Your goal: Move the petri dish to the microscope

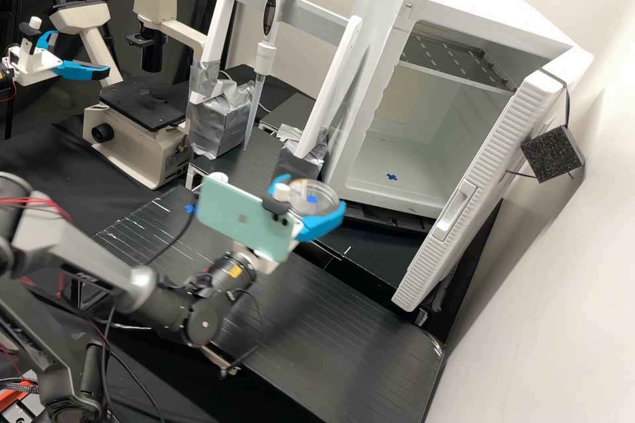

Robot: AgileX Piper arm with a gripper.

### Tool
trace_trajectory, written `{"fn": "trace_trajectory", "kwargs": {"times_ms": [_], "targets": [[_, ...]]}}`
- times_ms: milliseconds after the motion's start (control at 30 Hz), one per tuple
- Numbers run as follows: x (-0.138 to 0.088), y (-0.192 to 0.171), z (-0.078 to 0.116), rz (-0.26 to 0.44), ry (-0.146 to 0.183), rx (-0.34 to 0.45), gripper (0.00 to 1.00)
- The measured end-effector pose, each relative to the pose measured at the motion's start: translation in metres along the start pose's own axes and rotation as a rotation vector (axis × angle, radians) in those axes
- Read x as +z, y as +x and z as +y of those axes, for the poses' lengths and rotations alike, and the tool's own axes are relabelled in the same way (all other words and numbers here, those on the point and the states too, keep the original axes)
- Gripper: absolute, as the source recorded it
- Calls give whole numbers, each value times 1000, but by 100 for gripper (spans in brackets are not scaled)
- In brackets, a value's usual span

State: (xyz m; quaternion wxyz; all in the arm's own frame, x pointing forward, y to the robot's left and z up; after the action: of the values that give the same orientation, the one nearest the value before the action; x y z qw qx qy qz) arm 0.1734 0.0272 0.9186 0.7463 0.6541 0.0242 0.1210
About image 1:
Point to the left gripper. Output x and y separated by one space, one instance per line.
32 63

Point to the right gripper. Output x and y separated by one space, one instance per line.
260 262

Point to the petri dish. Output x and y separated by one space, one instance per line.
317 197

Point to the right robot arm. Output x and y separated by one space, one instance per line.
84 264

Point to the cream microscope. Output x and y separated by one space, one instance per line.
134 145

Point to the black platform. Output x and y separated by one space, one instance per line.
322 334
258 160
292 110
367 254

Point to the incubator door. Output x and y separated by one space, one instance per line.
471 195

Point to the pipette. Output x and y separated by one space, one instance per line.
269 16

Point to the white pipette stand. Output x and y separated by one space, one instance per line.
317 14

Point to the white incubator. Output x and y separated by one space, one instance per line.
446 11

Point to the right wrist camera phone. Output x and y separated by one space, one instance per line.
233 215

